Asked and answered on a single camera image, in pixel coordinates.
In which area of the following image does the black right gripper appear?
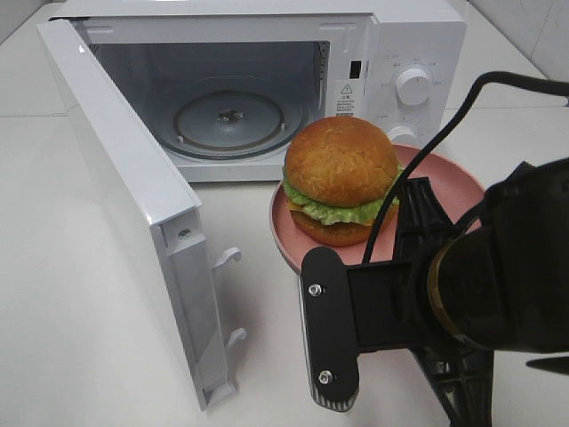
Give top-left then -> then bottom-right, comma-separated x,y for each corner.
392,177 -> 498,427

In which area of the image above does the burger with lettuce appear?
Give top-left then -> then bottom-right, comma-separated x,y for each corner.
282,117 -> 403,246

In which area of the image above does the white microwave door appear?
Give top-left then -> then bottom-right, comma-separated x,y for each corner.
37,20 -> 246,409

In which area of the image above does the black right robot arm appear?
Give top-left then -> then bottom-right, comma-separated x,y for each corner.
390,160 -> 568,426

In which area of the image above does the lower white timer knob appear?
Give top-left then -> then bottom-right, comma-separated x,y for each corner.
387,125 -> 419,147

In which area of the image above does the upper white power knob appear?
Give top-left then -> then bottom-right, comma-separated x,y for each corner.
395,66 -> 432,106

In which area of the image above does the glass microwave turntable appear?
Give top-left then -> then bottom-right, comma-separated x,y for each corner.
154,89 -> 308,160

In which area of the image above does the white microwave oven body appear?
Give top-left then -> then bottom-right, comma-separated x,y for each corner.
47,1 -> 466,182

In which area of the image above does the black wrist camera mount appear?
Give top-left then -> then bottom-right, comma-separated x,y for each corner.
301,246 -> 418,412

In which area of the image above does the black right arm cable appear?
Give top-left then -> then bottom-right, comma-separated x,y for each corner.
362,70 -> 569,264

